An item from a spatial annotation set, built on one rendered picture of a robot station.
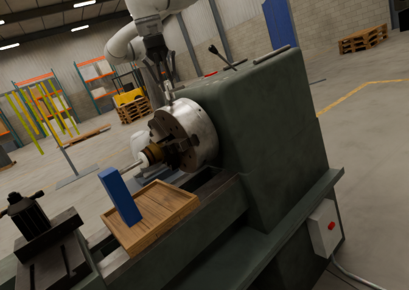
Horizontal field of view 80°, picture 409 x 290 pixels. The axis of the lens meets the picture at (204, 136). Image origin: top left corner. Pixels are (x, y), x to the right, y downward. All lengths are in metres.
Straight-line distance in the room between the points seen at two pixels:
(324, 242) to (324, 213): 0.15
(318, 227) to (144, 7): 1.25
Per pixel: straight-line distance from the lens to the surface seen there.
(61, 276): 0.85
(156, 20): 0.92
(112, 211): 1.20
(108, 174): 0.94
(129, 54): 1.41
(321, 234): 1.47
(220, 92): 0.95
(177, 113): 0.96
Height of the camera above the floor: 1.36
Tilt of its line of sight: 17 degrees down
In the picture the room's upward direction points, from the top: 21 degrees counter-clockwise
